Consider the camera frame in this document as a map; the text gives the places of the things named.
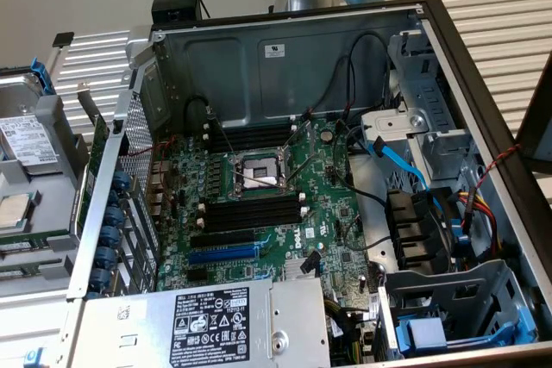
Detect RAM slot white latches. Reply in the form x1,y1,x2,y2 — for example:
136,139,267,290
195,207,310,229
197,192,308,214
202,115,298,135
202,126,298,147

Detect metal socket cover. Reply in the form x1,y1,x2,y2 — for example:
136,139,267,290
278,120,312,180

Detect CPU socket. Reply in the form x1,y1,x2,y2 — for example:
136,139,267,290
231,148,297,196

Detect thin metal locking lever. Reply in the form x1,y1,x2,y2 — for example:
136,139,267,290
287,153,318,182
206,104,238,158

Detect green motherboard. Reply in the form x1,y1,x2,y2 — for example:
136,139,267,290
154,115,373,296

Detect open metal PC case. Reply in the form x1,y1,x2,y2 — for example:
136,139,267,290
66,0,552,368

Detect long black expansion slot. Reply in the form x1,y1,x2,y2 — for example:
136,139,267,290
189,229,256,250

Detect blue expansion slot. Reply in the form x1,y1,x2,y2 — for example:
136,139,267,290
187,244,260,265

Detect silver chipset heatsink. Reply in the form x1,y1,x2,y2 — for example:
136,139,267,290
282,255,324,285

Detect metal port block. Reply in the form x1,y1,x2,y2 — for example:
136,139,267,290
146,159,168,225

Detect black plastic disk brackets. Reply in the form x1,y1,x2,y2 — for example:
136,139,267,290
385,189,452,277

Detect silver disk bay cage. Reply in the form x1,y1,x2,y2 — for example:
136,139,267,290
360,29,484,184

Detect green graphics card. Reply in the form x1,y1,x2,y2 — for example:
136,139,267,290
75,81,111,235

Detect black box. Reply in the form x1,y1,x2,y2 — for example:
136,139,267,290
151,0,204,25

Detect grey disk bay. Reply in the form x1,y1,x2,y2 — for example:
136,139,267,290
379,259,540,363

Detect silver power supply unit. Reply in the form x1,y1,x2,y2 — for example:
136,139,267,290
79,277,332,368

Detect blue disk tray grey pad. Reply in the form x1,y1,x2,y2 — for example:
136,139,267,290
395,303,540,355

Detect black table end cap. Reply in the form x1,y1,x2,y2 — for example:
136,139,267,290
51,31,75,48

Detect blue plastic disk carrier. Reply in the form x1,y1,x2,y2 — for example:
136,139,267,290
30,56,57,97

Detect silver hard disk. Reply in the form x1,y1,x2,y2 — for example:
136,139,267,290
0,73,61,176

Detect dark brown panel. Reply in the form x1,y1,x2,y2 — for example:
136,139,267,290
515,51,552,175

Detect silver CPU chip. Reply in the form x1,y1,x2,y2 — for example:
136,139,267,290
0,192,35,230

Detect blue plastic latch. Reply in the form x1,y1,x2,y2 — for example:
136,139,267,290
23,346,47,368

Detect curved black wire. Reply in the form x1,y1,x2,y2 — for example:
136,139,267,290
332,121,389,209

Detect thin red black wire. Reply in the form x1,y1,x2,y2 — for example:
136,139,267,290
308,55,351,122

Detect black wire plug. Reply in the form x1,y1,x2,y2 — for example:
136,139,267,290
300,251,322,276

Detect thin black wire loop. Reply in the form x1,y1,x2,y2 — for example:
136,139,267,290
347,30,392,122

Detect short black wire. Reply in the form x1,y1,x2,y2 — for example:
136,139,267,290
343,215,392,253

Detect blue data wire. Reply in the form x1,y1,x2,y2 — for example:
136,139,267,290
365,135,448,214

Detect red yellow power wire bundle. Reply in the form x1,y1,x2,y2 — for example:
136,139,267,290
456,189,504,257

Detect red black twisted wire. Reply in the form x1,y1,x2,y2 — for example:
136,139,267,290
463,143,522,231

